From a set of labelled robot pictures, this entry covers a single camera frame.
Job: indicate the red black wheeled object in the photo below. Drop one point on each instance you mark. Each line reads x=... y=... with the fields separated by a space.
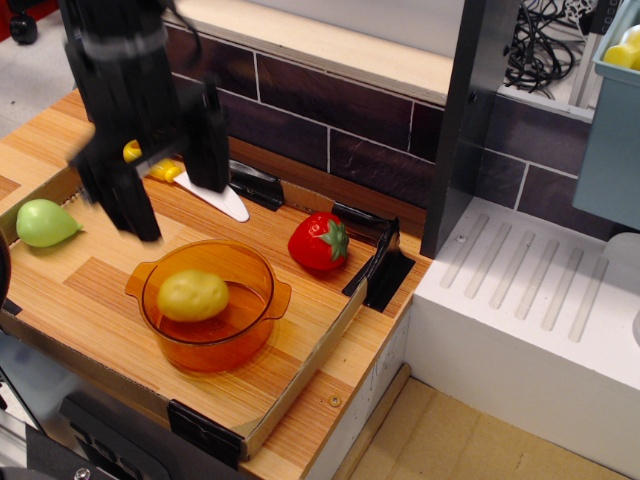
x=21 y=25

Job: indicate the yellow handled white toy knife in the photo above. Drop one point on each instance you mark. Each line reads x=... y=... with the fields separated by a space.
x=168 y=171

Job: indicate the cardboard fence with black tape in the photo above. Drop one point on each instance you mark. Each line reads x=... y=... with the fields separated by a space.
x=285 y=403

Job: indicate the white toy sink drainboard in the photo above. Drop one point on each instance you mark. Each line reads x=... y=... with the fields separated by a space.
x=537 y=325

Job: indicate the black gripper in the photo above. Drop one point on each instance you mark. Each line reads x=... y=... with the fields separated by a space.
x=130 y=94

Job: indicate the orange transparent plastic pot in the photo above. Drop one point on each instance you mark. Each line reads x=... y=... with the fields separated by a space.
x=230 y=339

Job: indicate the dark grey vertical post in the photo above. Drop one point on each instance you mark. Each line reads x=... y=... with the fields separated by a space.
x=480 y=62

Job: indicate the red toy strawberry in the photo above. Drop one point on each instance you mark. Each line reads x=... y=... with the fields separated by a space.
x=320 y=242

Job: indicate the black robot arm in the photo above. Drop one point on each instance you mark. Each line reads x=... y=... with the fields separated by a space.
x=118 y=18

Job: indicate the teal plastic bin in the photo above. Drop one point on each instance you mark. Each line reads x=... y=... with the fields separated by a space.
x=608 y=182

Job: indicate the yellow toy in bin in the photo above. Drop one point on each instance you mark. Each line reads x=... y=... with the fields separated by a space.
x=625 y=54

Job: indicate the green toy pear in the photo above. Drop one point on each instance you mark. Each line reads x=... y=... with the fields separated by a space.
x=42 y=223

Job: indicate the yellow toy potato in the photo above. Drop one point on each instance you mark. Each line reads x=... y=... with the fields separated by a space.
x=192 y=296

